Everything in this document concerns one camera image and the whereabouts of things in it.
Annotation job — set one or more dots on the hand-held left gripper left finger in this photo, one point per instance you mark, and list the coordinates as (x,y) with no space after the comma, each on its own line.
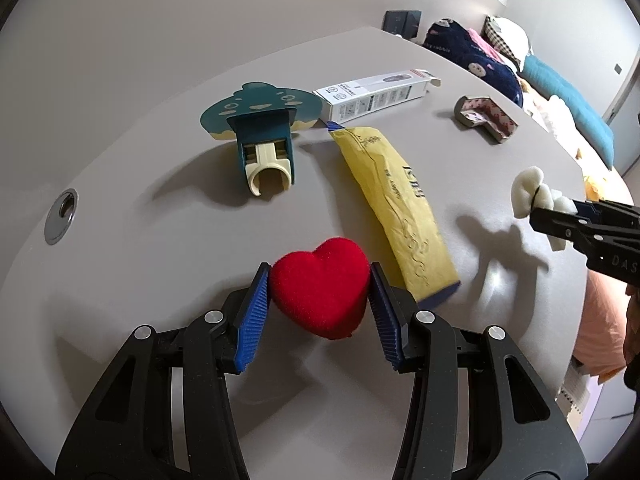
(252,320)

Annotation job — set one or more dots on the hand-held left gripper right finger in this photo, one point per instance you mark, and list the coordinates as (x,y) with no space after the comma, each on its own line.
(387,320)

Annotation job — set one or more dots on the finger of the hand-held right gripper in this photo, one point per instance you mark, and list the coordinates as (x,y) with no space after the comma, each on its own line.
(612,212)
(560,227)

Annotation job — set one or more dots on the white plush toy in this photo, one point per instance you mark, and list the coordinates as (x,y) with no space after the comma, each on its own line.
(527,192)

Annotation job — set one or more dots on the red velvet heart box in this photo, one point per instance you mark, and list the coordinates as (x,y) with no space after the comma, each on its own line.
(320,290)

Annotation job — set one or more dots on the yellow plush toy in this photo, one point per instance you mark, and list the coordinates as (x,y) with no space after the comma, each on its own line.
(592,187)

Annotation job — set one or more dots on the cream plush blanket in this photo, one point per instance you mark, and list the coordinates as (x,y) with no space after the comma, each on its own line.
(552,117)

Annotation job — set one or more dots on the teal pillow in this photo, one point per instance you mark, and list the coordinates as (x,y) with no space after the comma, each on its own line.
(570,105)

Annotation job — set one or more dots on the yellow foil packet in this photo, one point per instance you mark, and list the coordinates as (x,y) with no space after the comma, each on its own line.
(395,195)

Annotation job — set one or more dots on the patterned foam corner guard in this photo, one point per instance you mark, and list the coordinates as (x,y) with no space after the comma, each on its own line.
(487,117)

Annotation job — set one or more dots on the white notebook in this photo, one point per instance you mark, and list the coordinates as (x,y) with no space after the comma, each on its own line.
(574,390)

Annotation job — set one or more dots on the navy patterned pillow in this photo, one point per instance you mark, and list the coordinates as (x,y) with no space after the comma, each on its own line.
(470,57)

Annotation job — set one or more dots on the checkered white pillow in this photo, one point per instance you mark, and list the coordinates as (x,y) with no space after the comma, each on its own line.
(510,40)

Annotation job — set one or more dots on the long white carton box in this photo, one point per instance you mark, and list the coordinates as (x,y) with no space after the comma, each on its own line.
(370,95)

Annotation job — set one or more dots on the black box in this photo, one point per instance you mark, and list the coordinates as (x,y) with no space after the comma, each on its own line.
(400,22)

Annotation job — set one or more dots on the teal mushroom-shaped wall holder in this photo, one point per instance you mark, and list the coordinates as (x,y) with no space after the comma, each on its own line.
(262,132)

